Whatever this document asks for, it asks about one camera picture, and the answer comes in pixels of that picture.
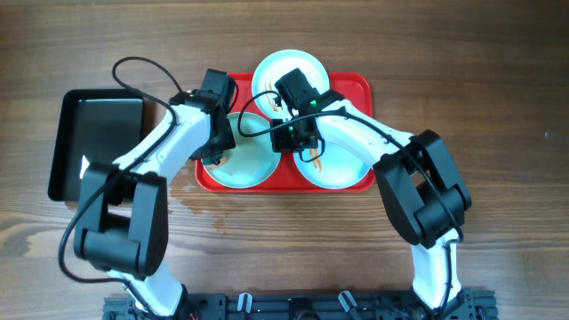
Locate light blue plate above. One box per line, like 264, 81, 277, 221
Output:
293, 140, 370, 190
252, 49, 330, 120
202, 113, 281, 188

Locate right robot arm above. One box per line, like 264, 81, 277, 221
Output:
271, 89, 472, 317

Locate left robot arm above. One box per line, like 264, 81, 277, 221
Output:
64, 87, 235, 319

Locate red plastic tray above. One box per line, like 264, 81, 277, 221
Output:
195, 72, 376, 194

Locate black rectangular water tray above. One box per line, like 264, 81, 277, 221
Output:
47, 89, 145, 202

